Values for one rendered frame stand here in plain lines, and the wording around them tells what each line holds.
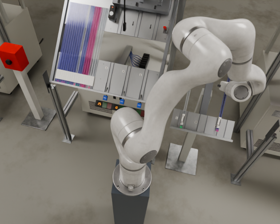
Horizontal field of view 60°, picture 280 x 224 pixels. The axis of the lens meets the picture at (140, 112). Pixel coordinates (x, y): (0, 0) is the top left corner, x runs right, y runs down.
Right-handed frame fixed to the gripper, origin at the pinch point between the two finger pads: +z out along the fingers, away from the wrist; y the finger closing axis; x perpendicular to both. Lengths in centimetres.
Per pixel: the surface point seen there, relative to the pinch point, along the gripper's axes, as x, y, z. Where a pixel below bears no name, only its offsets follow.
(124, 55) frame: -6, 70, 46
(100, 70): 6, 75, 9
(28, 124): 70, 149, 56
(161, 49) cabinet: -17, 45, 67
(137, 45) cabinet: -16, 65, 66
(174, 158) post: 69, 15, 57
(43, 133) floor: 73, 132, 53
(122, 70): 3, 62, 9
